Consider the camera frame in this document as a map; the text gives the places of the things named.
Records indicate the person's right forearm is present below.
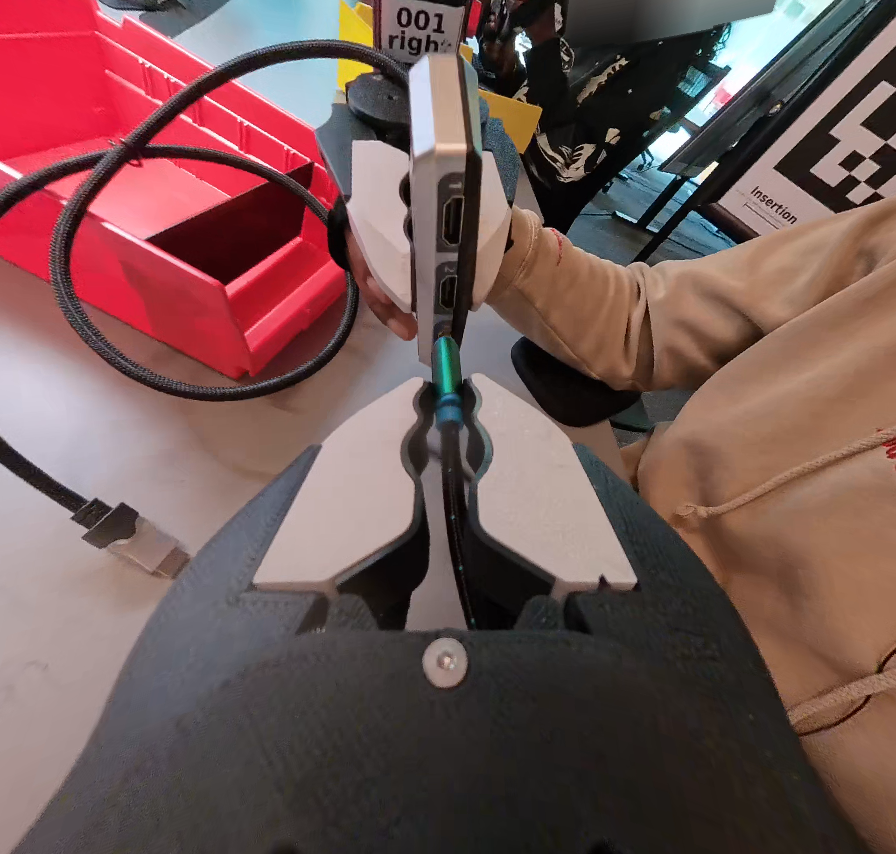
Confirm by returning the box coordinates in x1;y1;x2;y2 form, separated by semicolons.
485;206;771;393

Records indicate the yellow plastic bin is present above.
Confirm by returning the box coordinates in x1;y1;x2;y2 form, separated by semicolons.
337;0;543;156

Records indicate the black silver hdmi switch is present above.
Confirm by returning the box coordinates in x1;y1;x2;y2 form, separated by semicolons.
408;52;485;368

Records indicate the person's beige hoodie torso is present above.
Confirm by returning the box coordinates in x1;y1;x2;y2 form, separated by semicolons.
619;196;896;854

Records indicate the person's right hand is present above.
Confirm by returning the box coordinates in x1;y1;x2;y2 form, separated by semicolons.
342;224;421;342

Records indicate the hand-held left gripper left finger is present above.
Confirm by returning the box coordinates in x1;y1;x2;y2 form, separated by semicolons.
252;378;429;631

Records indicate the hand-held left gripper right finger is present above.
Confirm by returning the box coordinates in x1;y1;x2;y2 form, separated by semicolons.
464;374;639;627

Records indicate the green plug braided hdmi cable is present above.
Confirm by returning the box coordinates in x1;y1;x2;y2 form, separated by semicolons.
430;334;480;632

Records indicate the framed marker tag sign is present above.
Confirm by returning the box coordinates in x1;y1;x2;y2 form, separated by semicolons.
700;3;896;242

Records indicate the black bin divider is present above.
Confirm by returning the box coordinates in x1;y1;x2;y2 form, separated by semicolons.
143;161;315;284

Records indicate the black chair armrest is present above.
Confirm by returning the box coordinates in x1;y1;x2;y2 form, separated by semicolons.
511;336;641;429

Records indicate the red plastic bin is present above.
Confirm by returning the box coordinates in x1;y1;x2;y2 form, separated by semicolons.
0;0;351;380

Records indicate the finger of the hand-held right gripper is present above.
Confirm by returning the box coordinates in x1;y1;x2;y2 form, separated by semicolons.
346;140;417;310
470;152;513;312

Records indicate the thick black braided switch cable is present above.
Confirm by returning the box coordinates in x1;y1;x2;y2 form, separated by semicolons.
0;38;414;580

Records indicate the black framed panel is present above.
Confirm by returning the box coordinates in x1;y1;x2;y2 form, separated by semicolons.
633;0;893;263

